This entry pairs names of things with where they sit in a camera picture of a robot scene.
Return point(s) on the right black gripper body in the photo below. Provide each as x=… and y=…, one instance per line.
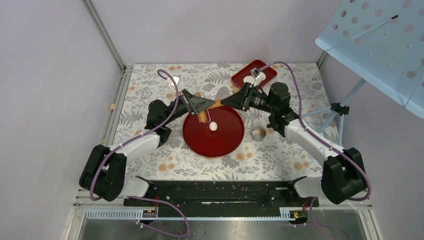
x=256, y=100

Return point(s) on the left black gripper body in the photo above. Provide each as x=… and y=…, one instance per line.
x=183, y=106

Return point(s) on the wooden double-ended roller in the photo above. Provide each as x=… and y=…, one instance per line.
x=204, y=116

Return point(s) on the white dough ball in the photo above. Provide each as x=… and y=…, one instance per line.
x=213, y=126

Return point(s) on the round red tray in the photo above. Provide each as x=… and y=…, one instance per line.
x=228, y=136

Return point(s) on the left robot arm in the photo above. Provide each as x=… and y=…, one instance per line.
x=104, y=174

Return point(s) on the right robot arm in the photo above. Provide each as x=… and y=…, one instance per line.
x=343, y=174

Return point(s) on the left round dumpling wrapper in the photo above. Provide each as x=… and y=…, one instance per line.
x=249, y=79

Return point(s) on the red rectangular tray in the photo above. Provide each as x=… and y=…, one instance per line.
x=237, y=78

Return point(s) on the light blue tripod stand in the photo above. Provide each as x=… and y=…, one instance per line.
x=338, y=110

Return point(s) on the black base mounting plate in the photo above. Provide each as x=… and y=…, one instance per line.
x=227, y=199

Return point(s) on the light blue perforated panel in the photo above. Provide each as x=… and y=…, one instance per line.
x=382, y=41

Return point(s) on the scraper with orange handle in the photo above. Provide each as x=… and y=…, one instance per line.
x=223, y=93

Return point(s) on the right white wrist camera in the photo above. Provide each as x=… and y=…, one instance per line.
x=258, y=75

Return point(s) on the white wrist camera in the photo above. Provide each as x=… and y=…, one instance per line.
x=173, y=82
x=258, y=75

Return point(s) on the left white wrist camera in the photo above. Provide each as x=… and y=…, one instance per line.
x=173, y=82

